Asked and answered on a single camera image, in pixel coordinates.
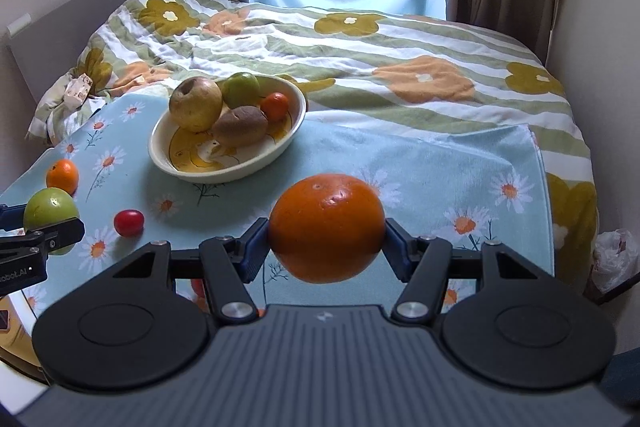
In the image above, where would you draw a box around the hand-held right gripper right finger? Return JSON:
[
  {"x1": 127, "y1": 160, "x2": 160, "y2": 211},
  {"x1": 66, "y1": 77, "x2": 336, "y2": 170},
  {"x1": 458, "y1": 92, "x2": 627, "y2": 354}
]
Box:
[{"x1": 385, "y1": 218, "x2": 556, "y2": 323}]

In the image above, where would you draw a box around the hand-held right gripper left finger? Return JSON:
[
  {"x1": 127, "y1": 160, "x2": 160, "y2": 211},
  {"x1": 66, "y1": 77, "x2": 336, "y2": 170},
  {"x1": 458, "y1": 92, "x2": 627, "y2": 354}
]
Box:
[{"x1": 100, "y1": 217, "x2": 273, "y2": 327}]

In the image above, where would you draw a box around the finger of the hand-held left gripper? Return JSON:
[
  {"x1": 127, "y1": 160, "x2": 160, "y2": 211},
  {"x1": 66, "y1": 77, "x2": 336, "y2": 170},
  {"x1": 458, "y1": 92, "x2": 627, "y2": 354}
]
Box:
[
  {"x1": 0, "y1": 217, "x2": 85, "y2": 254},
  {"x1": 0, "y1": 203, "x2": 27, "y2": 230}
]

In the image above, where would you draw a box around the small yellow-green apple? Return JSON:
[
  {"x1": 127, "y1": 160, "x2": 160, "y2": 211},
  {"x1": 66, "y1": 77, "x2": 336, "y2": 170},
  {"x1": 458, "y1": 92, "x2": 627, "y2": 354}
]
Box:
[{"x1": 23, "y1": 188, "x2": 81, "y2": 256}]

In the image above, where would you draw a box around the large orange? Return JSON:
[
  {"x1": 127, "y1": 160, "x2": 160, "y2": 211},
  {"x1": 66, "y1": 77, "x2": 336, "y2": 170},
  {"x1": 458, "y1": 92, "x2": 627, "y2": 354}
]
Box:
[{"x1": 269, "y1": 173, "x2": 387, "y2": 284}]

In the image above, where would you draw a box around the cream ceramic bowl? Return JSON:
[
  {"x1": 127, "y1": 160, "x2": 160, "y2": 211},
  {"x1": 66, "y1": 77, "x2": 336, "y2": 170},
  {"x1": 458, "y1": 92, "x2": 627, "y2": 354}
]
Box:
[{"x1": 148, "y1": 74, "x2": 307, "y2": 184}]

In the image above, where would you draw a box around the brown kiwi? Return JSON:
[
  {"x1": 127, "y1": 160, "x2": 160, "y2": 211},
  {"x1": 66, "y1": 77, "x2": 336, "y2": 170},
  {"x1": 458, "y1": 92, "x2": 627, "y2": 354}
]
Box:
[{"x1": 212, "y1": 106, "x2": 270, "y2": 146}]

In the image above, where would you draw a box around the small tangerine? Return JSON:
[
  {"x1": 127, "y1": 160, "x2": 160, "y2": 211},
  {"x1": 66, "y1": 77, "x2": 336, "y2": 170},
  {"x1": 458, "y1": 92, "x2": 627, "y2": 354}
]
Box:
[
  {"x1": 46, "y1": 159, "x2": 80, "y2": 195},
  {"x1": 260, "y1": 92, "x2": 290, "y2": 122}
]

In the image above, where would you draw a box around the yellowish wrinkled apple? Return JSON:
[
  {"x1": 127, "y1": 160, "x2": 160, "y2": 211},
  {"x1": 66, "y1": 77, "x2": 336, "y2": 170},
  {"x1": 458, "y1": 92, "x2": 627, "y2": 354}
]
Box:
[{"x1": 169, "y1": 77, "x2": 223, "y2": 132}]

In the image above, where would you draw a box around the large green apple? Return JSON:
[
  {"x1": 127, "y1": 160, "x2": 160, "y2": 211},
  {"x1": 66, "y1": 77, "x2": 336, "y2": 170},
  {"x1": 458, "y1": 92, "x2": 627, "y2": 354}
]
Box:
[{"x1": 221, "y1": 72, "x2": 262, "y2": 108}]

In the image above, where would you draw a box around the blue daisy print tablecloth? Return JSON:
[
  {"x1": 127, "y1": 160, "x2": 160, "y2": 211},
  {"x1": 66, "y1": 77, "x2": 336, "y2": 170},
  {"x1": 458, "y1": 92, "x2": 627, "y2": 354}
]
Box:
[{"x1": 0, "y1": 94, "x2": 556, "y2": 323}]

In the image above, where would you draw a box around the white packet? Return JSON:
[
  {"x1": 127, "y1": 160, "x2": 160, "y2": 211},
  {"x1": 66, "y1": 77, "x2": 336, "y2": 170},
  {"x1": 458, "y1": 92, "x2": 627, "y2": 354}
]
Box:
[{"x1": 62, "y1": 74, "x2": 95, "y2": 110}]

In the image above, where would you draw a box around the striped floral blanket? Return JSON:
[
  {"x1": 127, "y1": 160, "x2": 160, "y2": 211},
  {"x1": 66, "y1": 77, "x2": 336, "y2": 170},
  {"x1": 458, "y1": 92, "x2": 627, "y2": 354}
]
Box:
[{"x1": 27, "y1": 0, "x2": 598, "y2": 288}]

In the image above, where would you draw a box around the grey headboard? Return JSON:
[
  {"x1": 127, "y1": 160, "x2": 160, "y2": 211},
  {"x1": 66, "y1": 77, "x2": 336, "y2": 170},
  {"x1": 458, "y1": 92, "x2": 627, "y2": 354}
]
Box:
[{"x1": 5, "y1": 0, "x2": 173, "y2": 108}]

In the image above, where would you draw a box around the white plastic bag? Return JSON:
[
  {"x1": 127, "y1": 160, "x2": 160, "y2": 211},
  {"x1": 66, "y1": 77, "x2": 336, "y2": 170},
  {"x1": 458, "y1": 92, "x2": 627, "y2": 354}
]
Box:
[{"x1": 591, "y1": 228, "x2": 640, "y2": 295}]

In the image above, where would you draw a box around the dark blue fabric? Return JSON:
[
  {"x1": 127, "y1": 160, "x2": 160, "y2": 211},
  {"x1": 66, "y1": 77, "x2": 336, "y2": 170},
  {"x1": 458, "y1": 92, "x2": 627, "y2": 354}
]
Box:
[{"x1": 597, "y1": 349, "x2": 640, "y2": 413}]

